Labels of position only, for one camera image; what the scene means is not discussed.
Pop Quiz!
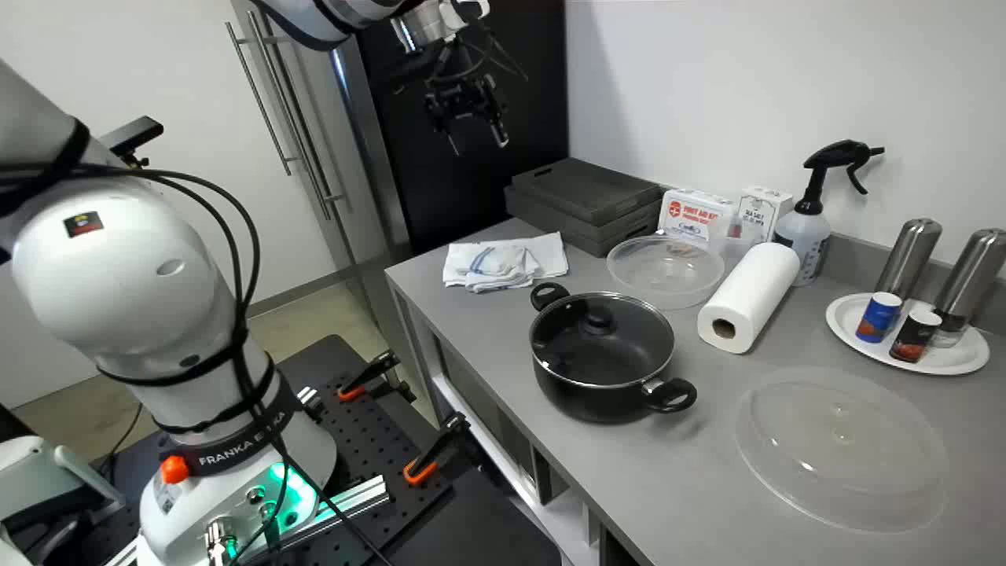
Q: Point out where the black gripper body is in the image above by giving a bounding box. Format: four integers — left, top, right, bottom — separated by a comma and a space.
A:
420, 64, 515, 133

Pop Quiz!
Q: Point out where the glass lid with black knob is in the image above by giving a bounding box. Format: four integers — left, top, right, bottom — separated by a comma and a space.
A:
529, 288, 681, 393

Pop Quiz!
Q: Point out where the grey counter cabinet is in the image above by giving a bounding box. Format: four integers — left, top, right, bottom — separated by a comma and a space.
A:
380, 213, 1006, 566

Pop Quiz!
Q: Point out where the large clear plastic lid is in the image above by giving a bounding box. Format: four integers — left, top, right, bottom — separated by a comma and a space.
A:
734, 365, 953, 534

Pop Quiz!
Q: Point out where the black refrigerator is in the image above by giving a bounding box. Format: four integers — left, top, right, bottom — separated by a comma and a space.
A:
332, 0, 574, 258

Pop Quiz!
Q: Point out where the white dish towel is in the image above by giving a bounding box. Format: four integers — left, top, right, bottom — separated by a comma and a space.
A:
442, 231, 574, 295

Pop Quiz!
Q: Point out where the red white snack bag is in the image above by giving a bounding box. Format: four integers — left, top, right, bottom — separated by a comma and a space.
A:
657, 186, 743, 251

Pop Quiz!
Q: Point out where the small clear plastic bowl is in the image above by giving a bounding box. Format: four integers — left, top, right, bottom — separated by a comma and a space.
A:
605, 231, 731, 310

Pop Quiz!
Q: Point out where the small white box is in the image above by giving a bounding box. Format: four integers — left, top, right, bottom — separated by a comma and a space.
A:
731, 186, 797, 251

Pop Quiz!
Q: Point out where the white paper towel roll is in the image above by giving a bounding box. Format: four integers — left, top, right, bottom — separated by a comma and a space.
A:
695, 238, 805, 360

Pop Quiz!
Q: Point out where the black breadboard robot table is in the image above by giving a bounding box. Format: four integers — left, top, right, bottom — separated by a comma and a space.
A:
91, 331, 560, 566

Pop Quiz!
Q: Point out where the spray bottle with black trigger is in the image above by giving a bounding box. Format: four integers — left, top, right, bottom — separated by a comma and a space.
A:
774, 139, 889, 279

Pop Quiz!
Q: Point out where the blue spice jar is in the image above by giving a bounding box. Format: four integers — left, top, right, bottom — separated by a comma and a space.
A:
854, 288, 907, 345

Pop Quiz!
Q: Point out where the stainless steel cylinder shaker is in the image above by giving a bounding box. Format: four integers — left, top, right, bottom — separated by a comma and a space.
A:
873, 213, 946, 302
931, 228, 1006, 337

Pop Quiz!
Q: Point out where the dark red spice jar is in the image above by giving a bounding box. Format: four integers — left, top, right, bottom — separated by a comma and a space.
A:
889, 304, 946, 368

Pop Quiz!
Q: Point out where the white oval plate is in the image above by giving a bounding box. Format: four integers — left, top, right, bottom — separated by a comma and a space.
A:
823, 288, 994, 381

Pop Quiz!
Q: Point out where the stainless steel door with handles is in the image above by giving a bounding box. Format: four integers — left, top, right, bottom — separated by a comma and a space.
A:
223, 0, 414, 272

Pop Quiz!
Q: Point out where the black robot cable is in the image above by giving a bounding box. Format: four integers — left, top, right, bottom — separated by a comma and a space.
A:
0, 162, 365, 566

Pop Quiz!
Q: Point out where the black clamp with orange handle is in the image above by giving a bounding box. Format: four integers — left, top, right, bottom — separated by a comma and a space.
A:
399, 408, 475, 492
334, 345, 420, 408

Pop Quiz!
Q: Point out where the black pot with handles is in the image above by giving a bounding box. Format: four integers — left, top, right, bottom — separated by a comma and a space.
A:
524, 279, 701, 428

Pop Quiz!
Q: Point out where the aluminium extrusion rail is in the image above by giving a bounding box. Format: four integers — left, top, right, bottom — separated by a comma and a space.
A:
277, 471, 399, 541

